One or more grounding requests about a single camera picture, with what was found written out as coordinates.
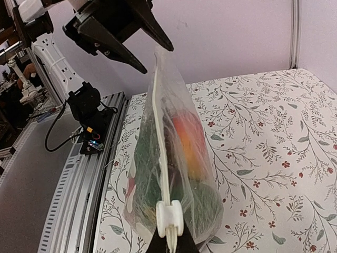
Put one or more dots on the clear zip top bag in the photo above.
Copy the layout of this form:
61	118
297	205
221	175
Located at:
171	201

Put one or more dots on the green fake vegetable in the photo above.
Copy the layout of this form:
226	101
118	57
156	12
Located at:
201	202

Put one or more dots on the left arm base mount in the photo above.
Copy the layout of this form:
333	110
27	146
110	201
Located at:
93	115

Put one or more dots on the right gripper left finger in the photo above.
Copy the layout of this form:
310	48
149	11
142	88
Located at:
157	244

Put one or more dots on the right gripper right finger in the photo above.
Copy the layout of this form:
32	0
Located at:
185	242

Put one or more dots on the right aluminium frame post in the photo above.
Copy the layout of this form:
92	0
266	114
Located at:
295	40

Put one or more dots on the red orange fake pepper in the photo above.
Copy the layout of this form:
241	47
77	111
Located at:
191	134

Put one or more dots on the floral table mat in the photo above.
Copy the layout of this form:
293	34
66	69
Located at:
272	143

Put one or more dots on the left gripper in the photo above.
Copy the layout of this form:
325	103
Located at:
104	26

